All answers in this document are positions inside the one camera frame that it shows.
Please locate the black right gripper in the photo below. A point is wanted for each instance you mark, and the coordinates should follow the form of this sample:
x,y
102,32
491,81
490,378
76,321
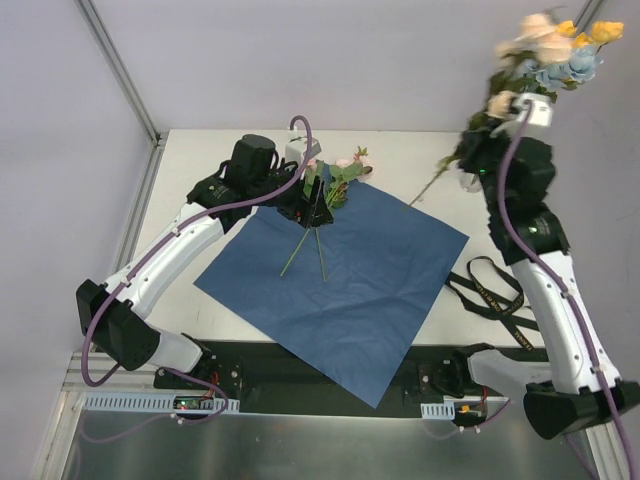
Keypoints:
x,y
473,151

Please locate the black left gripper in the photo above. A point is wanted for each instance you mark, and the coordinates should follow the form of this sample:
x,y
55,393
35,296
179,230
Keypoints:
x,y
304,209

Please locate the pink rose stem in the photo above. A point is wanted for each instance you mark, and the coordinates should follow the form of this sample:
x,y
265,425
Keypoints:
x,y
361,169
337,187

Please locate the blue wrapping paper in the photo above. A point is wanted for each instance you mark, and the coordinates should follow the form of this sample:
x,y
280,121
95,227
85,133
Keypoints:
x,y
386,264

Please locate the blue flower bunch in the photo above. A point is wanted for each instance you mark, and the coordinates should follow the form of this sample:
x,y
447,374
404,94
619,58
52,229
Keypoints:
x,y
570,72

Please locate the black ribbon gold lettering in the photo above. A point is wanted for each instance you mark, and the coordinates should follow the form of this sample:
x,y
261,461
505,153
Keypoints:
x,y
495,307

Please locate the yellow flower bunch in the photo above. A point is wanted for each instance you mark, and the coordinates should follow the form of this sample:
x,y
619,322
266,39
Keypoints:
x,y
601,33

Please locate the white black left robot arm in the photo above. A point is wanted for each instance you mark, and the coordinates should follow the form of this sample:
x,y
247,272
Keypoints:
x,y
113,313

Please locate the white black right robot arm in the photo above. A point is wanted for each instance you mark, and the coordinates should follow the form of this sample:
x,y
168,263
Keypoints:
x,y
582,388

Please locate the clear glass vase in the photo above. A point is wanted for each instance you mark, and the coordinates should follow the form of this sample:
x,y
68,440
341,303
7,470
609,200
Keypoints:
x,y
470,182

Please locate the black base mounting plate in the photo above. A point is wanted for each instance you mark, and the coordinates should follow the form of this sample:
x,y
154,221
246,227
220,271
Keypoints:
x,y
343,408

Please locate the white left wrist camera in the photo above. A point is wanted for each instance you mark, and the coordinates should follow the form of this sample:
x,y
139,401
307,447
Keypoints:
x,y
296,147

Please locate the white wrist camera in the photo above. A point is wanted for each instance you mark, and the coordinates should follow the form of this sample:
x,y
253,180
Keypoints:
x,y
296,147
532,108

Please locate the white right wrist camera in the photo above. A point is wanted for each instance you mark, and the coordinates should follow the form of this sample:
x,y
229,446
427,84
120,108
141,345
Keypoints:
x,y
532,108

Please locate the right aluminium frame post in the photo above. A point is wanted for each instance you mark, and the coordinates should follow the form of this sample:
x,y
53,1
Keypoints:
x,y
588,13

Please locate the aluminium frame post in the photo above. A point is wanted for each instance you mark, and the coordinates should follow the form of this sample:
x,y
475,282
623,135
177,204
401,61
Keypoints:
x,y
119,70
588,13

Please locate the left aluminium table rail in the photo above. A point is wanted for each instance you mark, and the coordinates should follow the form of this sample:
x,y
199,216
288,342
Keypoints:
x,y
139,207

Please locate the right white cable duct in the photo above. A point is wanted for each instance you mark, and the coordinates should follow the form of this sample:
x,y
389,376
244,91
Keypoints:
x,y
438,411

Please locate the white cable duct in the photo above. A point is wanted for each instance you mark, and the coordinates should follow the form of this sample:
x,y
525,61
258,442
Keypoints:
x,y
438,411
159,403

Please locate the left aluminium frame post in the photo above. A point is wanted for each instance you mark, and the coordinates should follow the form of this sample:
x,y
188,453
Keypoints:
x,y
119,70

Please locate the front aluminium rail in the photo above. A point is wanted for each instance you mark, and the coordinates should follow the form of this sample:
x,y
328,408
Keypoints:
x,y
115,372

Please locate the left white cable duct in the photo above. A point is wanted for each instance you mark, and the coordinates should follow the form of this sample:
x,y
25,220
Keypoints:
x,y
159,403

